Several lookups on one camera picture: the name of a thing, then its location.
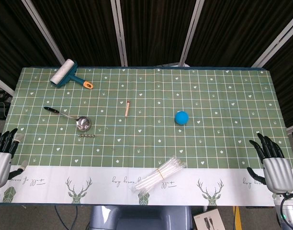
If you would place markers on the white partition frame post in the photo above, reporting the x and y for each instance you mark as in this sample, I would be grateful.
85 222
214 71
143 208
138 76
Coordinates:
44 31
3 83
120 31
190 31
275 43

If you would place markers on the bundle of clear straws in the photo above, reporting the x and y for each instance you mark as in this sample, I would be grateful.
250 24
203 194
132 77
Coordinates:
158 174

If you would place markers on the teal lint roller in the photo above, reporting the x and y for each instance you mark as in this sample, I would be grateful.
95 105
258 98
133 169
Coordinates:
63 73

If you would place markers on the small wooden stick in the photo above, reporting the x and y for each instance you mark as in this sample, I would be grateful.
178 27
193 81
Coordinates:
127 109

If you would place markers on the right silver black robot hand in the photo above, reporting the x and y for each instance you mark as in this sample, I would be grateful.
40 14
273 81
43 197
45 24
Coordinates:
278 175

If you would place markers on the small metal chain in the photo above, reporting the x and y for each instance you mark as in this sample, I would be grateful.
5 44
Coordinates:
87 136

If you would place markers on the blue ball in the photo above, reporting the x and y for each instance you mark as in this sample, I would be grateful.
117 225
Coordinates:
181 118

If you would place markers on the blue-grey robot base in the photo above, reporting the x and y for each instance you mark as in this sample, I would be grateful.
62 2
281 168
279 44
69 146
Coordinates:
139 219

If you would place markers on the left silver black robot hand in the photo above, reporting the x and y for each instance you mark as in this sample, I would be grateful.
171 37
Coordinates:
1 167

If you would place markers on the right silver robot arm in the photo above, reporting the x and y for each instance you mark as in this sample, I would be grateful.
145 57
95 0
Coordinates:
291 210

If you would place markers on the green checked tablecloth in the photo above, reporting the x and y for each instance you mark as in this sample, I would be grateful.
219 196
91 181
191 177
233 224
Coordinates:
146 95

